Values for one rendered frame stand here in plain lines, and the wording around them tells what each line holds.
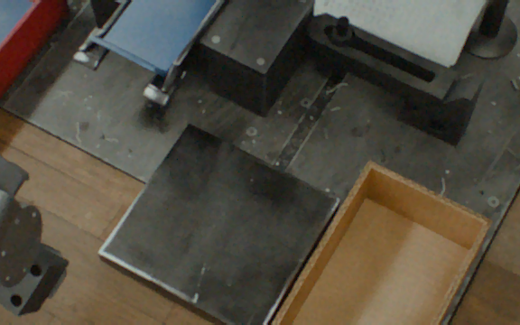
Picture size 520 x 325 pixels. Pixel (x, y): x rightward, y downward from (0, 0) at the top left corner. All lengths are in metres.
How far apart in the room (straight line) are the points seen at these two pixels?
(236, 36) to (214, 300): 0.25
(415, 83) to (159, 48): 0.24
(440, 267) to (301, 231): 0.13
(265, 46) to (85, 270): 0.27
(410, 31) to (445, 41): 0.04
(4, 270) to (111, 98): 0.40
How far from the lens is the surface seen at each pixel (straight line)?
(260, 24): 1.06
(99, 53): 1.05
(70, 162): 1.09
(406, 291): 1.02
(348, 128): 1.10
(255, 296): 1.00
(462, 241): 1.04
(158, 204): 1.04
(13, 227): 0.75
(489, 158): 1.10
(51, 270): 0.80
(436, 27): 1.11
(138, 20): 1.06
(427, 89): 1.04
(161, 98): 1.02
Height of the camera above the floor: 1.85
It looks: 62 degrees down
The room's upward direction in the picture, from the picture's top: straight up
